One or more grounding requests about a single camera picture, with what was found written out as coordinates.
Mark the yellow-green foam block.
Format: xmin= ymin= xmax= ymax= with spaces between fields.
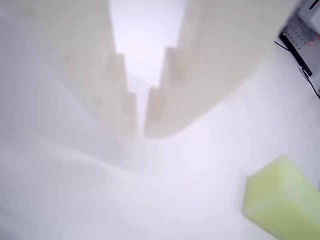
xmin=241 ymin=154 xmax=320 ymax=240

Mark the grey perforated board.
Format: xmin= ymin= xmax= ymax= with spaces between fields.
xmin=279 ymin=13 xmax=320 ymax=93

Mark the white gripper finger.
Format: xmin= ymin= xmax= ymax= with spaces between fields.
xmin=143 ymin=0 xmax=301 ymax=138
xmin=0 ymin=0 xmax=140 ymax=141

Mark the white box with red line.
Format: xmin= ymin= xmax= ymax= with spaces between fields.
xmin=298 ymin=0 xmax=320 ymax=26

